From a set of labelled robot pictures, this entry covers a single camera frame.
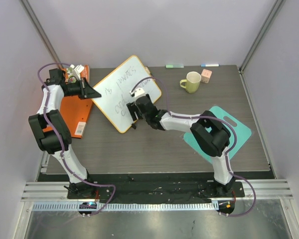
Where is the orange folder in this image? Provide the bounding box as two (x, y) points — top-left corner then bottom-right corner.
(43, 96), (94, 138)

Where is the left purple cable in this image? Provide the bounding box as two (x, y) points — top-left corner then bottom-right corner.
(37, 62), (117, 217)

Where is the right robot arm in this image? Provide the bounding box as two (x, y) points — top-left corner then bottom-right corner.
(127, 94), (235, 197)

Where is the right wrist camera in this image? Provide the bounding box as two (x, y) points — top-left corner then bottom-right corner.
(130, 88), (146, 99)

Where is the blue marker pen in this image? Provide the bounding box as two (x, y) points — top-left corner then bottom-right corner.
(200, 64), (220, 67)

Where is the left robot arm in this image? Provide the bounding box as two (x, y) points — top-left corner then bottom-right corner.
(28, 65), (101, 199)

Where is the teal cutting board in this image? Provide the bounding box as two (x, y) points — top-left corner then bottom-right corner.
(183, 106), (252, 164)

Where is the small box behind whiteboard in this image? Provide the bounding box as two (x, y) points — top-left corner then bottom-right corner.
(145, 66), (152, 76)

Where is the pink cube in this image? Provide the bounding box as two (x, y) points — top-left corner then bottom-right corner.
(201, 69), (212, 84)

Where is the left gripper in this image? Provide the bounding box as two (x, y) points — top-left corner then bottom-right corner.
(66, 78), (102, 101)

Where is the white slotted cable duct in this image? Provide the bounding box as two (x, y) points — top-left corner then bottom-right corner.
(32, 201), (219, 212)

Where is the whiteboard with orange frame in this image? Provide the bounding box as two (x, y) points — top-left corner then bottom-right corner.
(92, 55), (161, 133)

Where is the orange illustrated book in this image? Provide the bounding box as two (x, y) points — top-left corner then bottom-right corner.
(62, 65), (90, 83)

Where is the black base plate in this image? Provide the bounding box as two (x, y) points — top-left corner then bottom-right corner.
(66, 173), (245, 204)

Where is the yellow-green mug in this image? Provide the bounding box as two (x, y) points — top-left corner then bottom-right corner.
(179, 72), (201, 94)

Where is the green eraser bar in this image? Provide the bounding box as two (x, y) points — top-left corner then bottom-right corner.
(165, 64), (184, 69)

